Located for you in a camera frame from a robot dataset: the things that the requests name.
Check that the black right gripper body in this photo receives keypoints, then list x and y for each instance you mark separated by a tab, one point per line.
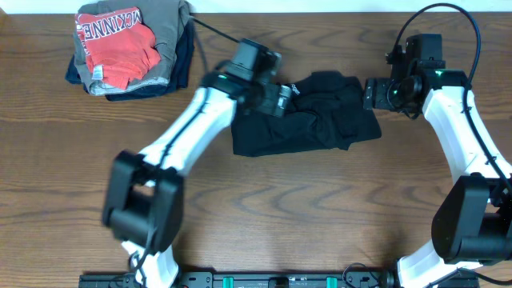
386	94

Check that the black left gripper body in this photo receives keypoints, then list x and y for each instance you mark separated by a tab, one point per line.
259	99

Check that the black t-shirt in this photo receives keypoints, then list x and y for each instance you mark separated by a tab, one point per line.
325	112

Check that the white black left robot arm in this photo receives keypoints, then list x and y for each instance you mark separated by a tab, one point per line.
144	202

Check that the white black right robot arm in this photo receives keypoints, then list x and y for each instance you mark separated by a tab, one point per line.
472	227

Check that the navy folded garment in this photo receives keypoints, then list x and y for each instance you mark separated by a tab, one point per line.
179	76

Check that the grey folded garment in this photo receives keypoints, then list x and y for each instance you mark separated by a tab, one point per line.
166	19

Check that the red printed folded shirt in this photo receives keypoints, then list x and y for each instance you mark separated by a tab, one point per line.
118	47

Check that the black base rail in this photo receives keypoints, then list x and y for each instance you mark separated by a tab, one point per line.
351	278

